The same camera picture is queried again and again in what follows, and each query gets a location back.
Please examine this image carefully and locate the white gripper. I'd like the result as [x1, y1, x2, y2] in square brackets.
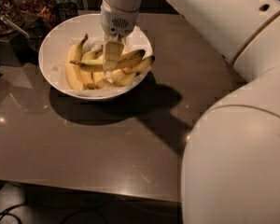
[101, 0, 139, 71]

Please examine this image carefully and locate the long top yellow banana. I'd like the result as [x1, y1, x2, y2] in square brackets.
[71, 49, 146, 73]

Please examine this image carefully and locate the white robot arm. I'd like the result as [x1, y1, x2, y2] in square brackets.
[101, 0, 280, 224]

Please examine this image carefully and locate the small greenish yellow banana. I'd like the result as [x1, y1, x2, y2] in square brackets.
[81, 47, 103, 62]

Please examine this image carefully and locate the lower right yellow banana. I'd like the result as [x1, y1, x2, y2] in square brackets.
[111, 69, 135, 87]

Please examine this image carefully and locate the bottom middle yellow banana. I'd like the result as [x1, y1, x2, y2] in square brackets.
[92, 72, 114, 89]

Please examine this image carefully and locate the left yellow banana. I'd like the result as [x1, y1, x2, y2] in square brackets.
[65, 35, 88, 91]

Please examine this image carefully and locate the white paper bowl liner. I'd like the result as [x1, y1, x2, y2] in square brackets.
[49, 29, 155, 100]

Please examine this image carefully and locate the white bowl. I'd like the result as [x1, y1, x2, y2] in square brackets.
[38, 14, 151, 101]

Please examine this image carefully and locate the metal spoon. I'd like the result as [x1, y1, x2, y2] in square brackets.
[0, 15, 30, 38]

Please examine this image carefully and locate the glass jar with snacks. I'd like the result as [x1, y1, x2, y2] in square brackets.
[0, 0, 25, 38]

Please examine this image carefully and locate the black wire basket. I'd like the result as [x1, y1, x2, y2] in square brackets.
[57, 2, 78, 21]

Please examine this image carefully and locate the black cable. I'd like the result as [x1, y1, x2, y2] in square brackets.
[0, 203, 27, 224]

